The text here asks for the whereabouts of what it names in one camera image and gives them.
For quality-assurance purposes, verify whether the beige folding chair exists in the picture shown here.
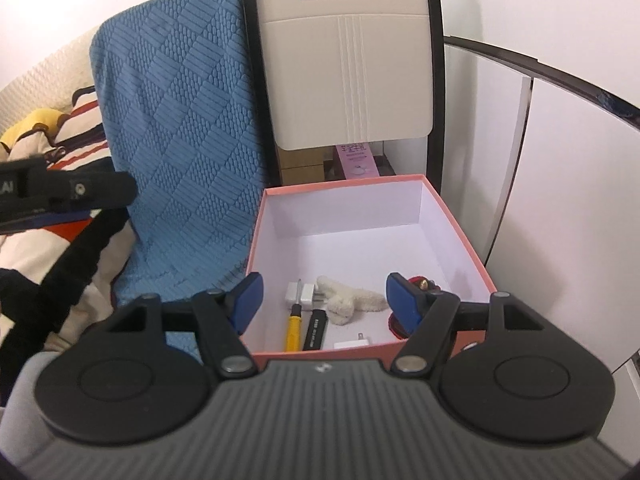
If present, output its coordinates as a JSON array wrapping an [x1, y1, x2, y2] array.
[[243, 0, 446, 188]]

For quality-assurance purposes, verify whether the red round object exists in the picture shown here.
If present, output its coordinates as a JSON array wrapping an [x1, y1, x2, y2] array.
[[387, 275, 444, 340]]

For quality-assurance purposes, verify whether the pink storage box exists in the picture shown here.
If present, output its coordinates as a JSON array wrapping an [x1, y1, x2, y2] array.
[[242, 174, 496, 366]]

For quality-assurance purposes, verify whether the pink printed package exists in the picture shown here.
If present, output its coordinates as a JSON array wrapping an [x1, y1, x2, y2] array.
[[335, 143, 380, 180]]

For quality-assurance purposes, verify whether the blue textured sofa cover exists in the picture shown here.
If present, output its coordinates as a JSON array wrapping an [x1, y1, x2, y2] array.
[[90, 0, 267, 304]]

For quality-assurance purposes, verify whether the yellow handled screwdriver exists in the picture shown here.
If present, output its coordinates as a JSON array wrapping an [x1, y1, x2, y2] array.
[[284, 304, 303, 352]]

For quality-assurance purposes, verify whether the white plush toy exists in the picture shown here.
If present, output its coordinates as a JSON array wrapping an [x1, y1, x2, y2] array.
[[316, 275, 388, 326]]

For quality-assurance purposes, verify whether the black rectangular device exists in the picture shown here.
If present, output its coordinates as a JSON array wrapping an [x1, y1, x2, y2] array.
[[303, 309, 328, 351]]

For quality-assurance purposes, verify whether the cardboard box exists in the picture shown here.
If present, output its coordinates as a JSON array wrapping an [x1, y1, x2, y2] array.
[[277, 148, 332, 186]]

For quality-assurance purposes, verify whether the white cabinet with black rail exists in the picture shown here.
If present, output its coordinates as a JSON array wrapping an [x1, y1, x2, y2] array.
[[446, 36, 639, 462]]

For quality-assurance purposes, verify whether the white power adapter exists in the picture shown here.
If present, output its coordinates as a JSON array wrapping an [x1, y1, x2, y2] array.
[[284, 281, 316, 309]]

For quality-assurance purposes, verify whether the small white charger plug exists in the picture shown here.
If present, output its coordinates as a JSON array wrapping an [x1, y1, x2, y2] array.
[[333, 333, 370, 350]]

